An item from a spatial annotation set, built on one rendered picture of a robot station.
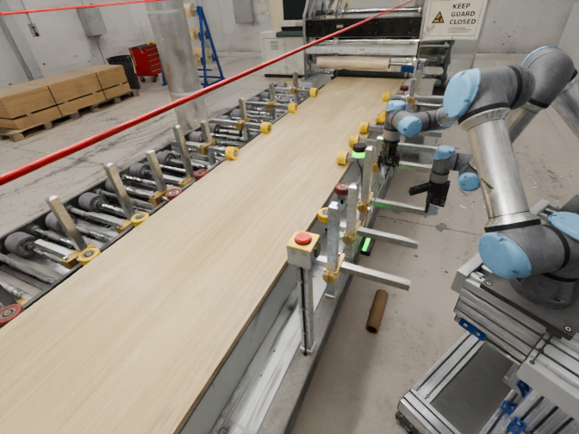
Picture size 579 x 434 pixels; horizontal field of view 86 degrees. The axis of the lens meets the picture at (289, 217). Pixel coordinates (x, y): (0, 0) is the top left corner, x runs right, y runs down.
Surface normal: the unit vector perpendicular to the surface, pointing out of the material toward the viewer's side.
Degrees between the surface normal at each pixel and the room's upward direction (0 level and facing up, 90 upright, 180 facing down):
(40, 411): 0
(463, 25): 90
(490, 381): 0
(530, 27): 90
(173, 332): 0
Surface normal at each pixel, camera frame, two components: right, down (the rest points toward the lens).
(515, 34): -0.39, 0.57
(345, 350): -0.06, -0.80
